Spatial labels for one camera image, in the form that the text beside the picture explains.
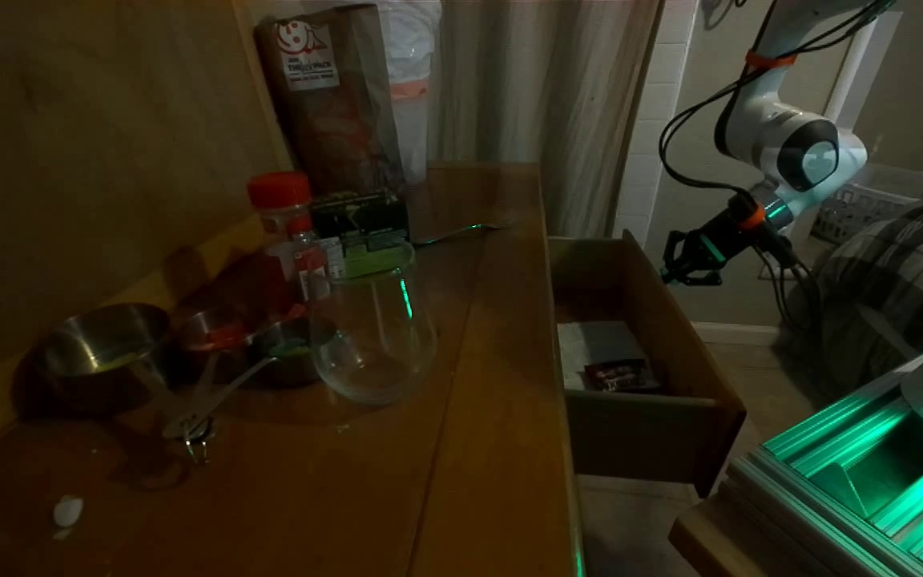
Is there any wooden drawer with round knob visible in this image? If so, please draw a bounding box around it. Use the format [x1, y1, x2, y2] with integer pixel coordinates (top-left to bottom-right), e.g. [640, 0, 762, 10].
[549, 229, 749, 500]

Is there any red-lid spice bottle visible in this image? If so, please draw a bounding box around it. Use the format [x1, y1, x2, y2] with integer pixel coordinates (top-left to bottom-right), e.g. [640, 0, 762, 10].
[244, 170, 320, 284]

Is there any white door frame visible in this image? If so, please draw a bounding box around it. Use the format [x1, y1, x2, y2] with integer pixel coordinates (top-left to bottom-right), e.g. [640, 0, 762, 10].
[613, 0, 704, 250]

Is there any wooden dresser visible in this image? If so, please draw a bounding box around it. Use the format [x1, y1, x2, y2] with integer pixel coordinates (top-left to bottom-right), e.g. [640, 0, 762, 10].
[0, 159, 588, 577]

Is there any plaid blanket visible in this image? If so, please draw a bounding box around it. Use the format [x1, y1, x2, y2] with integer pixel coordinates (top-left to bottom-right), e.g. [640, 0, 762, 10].
[774, 190, 923, 404]

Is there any thin black cable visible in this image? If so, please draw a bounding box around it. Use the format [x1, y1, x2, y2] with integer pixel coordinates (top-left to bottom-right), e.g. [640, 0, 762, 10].
[410, 217, 508, 255]

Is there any brown paper bag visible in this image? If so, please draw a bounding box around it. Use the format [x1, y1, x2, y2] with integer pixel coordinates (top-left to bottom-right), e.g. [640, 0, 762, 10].
[252, 0, 412, 204]

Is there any chip packet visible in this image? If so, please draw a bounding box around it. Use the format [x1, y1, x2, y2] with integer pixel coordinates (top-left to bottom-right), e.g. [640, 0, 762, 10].
[579, 355, 666, 399]

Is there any metal measuring spoon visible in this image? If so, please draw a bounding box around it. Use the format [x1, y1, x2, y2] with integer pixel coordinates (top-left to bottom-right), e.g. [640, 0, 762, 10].
[156, 349, 281, 461]

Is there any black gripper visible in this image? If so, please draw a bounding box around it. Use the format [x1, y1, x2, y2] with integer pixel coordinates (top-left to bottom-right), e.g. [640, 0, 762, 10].
[660, 190, 774, 291]

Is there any small white lump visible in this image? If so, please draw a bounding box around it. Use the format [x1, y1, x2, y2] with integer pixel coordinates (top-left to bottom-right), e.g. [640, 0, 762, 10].
[49, 491, 89, 540]

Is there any steel measuring cup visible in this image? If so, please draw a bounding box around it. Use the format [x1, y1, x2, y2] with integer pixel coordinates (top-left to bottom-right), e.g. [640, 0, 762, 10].
[27, 302, 183, 416]

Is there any small clear bottle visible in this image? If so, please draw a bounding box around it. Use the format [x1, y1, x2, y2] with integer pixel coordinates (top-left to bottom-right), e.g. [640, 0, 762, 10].
[288, 234, 352, 308]

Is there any red measuring cup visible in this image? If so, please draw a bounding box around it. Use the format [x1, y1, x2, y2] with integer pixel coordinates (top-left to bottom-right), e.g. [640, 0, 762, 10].
[173, 305, 272, 358]

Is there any small dark green bowl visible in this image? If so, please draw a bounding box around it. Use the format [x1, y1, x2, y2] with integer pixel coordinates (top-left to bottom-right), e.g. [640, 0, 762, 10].
[252, 325, 326, 393]

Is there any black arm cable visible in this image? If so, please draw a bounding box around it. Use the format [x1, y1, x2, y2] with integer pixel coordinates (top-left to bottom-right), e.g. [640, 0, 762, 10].
[657, 0, 881, 231]

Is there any white laundry basket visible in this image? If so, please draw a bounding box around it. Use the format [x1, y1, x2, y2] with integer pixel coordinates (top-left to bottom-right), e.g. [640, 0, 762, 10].
[809, 159, 923, 250]

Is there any white plastic bag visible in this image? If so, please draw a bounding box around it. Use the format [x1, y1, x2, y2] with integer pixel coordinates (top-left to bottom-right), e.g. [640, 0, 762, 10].
[376, 0, 445, 185]

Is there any clear glass bowl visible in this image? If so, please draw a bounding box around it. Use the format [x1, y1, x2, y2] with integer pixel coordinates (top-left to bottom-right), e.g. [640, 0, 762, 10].
[304, 248, 442, 406]

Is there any aluminium robot stand frame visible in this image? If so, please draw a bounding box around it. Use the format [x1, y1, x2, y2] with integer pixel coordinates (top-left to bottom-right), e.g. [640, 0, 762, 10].
[666, 365, 923, 577]

